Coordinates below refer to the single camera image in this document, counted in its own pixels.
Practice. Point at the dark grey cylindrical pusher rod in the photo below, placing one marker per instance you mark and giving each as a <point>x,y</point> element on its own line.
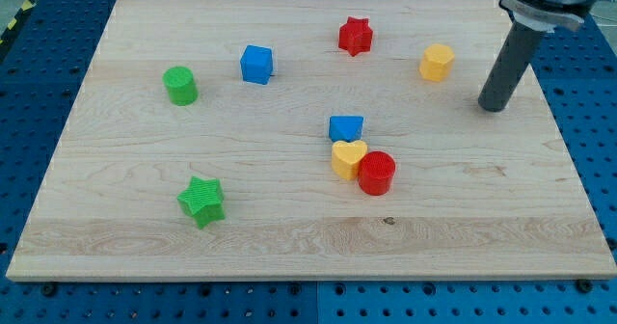
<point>509,67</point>

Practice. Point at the yellow hexagon block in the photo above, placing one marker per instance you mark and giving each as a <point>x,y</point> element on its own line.
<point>436,62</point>

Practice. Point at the red star block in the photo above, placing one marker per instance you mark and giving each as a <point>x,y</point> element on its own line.
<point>355,36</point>

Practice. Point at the green star block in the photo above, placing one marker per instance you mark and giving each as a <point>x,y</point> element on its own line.
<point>203,201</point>

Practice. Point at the blue triangle block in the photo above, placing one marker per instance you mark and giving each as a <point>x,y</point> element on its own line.
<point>345,128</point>

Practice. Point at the red cylinder block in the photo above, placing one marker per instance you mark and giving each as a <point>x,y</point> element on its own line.
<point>376,173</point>

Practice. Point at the yellow heart block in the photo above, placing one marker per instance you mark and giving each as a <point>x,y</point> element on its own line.
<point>346,158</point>

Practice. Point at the light wooden board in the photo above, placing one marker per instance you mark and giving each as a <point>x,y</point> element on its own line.
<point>475,195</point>

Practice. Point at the blue cube block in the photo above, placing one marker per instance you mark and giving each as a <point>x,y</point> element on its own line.
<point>257,64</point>

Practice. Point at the green cylinder block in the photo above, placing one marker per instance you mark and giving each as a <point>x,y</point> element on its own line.
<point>180,85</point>

